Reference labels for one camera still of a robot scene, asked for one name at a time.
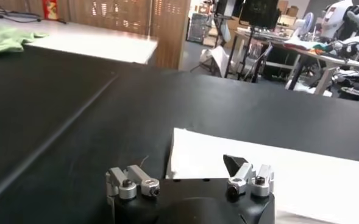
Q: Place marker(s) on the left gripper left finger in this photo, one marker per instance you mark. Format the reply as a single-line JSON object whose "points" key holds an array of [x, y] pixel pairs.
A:
{"points": [[136, 181]]}

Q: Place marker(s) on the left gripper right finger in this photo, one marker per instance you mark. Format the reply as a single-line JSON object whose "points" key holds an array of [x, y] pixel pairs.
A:
{"points": [[243, 174]]}

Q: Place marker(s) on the white t-shirt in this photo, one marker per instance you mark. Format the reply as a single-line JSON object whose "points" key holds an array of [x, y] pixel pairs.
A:
{"points": [[289, 176]]}

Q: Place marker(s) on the black tablecloth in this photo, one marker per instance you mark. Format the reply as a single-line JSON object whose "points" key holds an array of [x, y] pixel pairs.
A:
{"points": [[75, 106]]}

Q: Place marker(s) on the white leaning board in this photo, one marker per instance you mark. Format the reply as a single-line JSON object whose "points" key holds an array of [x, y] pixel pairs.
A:
{"points": [[222, 58]]}

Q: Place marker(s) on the black monitor stand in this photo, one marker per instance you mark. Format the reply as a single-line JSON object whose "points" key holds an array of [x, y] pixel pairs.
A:
{"points": [[249, 54]]}

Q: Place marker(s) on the white standing desk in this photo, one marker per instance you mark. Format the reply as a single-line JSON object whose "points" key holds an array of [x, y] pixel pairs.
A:
{"points": [[328, 76]]}

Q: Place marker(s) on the white side table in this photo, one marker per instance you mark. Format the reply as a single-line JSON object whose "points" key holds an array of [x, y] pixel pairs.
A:
{"points": [[106, 45]]}

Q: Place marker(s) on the teal cloth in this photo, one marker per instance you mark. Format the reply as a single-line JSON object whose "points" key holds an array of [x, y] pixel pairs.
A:
{"points": [[304, 45]]}

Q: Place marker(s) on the wooden slatted partition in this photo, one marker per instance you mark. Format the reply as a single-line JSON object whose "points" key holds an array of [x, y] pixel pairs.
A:
{"points": [[167, 30]]}

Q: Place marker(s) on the black monitor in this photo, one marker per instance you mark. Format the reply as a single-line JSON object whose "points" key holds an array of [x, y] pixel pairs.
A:
{"points": [[260, 13]]}

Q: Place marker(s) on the white desk fan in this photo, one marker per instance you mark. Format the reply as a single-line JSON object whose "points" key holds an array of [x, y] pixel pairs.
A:
{"points": [[304, 24]]}

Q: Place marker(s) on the white humanoid robot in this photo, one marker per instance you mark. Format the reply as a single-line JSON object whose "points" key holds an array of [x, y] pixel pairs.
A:
{"points": [[334, 18]]}

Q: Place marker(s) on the red chips can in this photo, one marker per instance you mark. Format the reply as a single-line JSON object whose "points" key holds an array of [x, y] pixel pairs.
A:
{"points": [[49, 9]]}

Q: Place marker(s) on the light green garment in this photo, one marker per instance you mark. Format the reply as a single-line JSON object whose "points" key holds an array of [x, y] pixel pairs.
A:
{"points": [[2, 39]]}

